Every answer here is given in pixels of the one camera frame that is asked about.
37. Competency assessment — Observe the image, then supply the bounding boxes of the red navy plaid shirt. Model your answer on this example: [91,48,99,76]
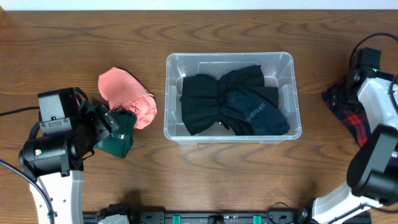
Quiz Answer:
[322,78,372,147]

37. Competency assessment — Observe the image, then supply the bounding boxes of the dark green garment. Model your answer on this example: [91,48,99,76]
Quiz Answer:
[75,104,137,159]

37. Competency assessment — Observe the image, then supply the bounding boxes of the dark navy garment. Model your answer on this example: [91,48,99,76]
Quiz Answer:
[220,90,290,136]

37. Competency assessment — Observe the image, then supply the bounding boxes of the black garment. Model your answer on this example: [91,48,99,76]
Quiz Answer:
[180,65,279,135]

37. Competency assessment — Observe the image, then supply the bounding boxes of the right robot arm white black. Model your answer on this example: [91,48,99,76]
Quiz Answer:
[298,77,397,223]

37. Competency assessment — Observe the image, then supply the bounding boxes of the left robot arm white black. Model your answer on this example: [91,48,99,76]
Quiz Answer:
[19,106,119,223]

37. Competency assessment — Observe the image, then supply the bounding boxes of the salmon pink folded garment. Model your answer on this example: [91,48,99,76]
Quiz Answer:
[98,67,157,129]

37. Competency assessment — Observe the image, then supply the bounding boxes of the clear plastic storage bin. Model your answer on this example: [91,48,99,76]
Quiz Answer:
[164,52,302,144]

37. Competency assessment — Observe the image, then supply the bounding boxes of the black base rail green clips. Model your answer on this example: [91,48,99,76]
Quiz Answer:
[83,203,300,224]

